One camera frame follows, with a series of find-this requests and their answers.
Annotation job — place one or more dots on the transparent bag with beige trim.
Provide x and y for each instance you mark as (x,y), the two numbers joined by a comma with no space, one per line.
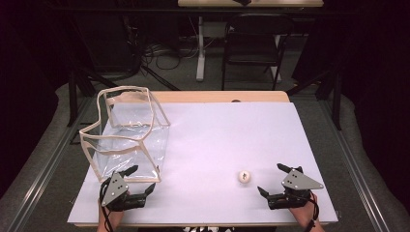
(129,151)

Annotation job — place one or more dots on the black metal stand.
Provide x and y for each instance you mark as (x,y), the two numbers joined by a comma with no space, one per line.
(72,96)
(336,100)

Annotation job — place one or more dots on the aluminium floor rail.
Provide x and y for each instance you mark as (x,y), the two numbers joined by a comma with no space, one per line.
(354,167)
(48,164)

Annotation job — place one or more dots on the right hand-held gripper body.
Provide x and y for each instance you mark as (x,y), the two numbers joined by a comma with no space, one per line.
(295,188)

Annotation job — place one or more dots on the black folding chair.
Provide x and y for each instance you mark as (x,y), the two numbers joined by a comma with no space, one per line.
(257,42)

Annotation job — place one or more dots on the white table mat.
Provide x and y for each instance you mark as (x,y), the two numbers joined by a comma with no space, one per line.
(225,145)

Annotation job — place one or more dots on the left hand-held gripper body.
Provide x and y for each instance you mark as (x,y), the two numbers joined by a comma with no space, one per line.
(116,190)

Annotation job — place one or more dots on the person's left hand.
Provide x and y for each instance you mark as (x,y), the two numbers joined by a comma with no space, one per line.
(113,217)

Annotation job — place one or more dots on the dark object on desk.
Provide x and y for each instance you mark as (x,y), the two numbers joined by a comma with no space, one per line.
(242,1)

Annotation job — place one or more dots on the small white ball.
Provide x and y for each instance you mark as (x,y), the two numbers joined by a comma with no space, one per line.
(244,177)

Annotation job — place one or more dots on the white desk leg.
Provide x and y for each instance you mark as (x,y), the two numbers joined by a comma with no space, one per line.
(201,54)

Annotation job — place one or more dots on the person's right hand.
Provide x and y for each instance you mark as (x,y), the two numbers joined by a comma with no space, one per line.
(304,212)

